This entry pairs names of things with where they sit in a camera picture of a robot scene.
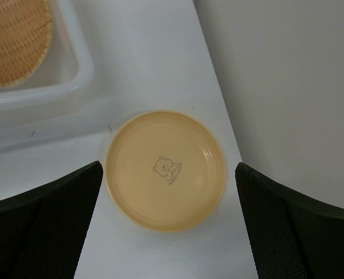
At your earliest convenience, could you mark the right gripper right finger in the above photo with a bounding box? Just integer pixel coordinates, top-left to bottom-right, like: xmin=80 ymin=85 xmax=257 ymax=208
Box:
xmin=235 ymin=162 xmax=344 ymax=278

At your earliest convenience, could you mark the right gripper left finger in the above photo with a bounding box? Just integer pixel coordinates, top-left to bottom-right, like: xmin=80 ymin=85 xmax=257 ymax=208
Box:
xmin=0 ymin=161 xmax=103 ymax=278

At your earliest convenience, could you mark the yellow plastic plate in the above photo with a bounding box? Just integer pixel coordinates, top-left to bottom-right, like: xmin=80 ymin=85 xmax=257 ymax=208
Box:
xmin=104 ymin=110 xmax=226 ymax=233

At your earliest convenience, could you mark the woven bamboo basket tray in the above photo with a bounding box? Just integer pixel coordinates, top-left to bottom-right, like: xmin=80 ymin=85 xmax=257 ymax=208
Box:
xmin=0 ymin=1 xmax=53 ymax=88

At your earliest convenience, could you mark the white plastic bin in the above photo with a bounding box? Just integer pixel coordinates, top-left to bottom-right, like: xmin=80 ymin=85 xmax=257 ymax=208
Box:
xmin=0 ymin=1 xmax=94 ymax=149

